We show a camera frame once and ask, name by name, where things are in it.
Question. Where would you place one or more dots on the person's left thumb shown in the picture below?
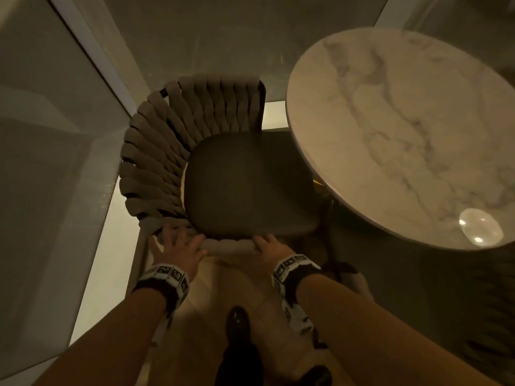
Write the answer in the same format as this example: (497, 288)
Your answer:
(198, 243)

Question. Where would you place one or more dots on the person's right hand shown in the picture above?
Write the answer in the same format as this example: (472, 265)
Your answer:
(273, 250)

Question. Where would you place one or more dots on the gold table base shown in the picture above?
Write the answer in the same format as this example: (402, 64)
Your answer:
(326, 192)

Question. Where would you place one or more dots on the person's right forearm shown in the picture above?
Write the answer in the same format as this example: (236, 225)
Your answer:
(374, 337)

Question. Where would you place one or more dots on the person's right fingers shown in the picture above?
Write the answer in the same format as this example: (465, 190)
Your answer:
(265, 239)

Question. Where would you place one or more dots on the right wrist camera with markers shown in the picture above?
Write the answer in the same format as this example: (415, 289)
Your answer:
(298, 317)

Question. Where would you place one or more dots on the person's dark trouser leg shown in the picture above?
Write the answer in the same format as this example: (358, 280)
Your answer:
(239, 365)

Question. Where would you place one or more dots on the left wrist band with markers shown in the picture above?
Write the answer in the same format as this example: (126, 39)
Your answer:
(163, 282)

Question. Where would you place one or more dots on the wrist band with markers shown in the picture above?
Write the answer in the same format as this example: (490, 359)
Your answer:
(163, 282)
(293, 273)

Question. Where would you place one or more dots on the person's black right shoe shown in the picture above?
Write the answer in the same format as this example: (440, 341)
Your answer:
(318, 375)

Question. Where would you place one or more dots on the person's left hand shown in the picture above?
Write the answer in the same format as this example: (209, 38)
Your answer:
(179, 253)

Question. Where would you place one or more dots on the person's black left shoe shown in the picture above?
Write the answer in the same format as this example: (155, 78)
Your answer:
(238, 323)

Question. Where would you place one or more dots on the person's left forearm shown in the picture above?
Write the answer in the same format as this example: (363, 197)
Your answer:
(112, 341)

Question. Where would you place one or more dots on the round white marble table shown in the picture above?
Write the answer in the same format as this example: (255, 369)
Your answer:
(402, 128)

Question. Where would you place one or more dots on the person's black shoe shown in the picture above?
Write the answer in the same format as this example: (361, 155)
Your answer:
(238, 323)
(318, 375)

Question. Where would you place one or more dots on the person's left middle finger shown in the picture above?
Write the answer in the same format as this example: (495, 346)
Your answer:
(167, 237)

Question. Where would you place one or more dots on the dark seat cushion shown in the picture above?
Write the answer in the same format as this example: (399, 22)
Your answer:
(249, 184)

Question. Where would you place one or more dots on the right wrist band with markers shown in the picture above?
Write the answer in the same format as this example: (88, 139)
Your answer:
(293, 273)

